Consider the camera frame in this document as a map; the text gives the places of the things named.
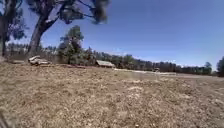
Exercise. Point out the distant line of trees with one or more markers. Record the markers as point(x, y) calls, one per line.
point(140, 63)

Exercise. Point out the large dark pine tree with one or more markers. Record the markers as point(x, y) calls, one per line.
point(4, 30)
point(36, 36)

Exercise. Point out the dark bushy tree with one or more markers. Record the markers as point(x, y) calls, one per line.
point(220, 66)

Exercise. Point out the pale road strip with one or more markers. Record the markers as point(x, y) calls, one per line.
point(143, 71)

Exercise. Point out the shed with grey roof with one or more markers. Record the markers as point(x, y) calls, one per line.
point(105, 63)

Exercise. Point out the dry brown grass field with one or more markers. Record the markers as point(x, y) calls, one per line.
point(110, 100)

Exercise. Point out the small distant structure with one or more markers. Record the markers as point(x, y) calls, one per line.
point(156, 69)

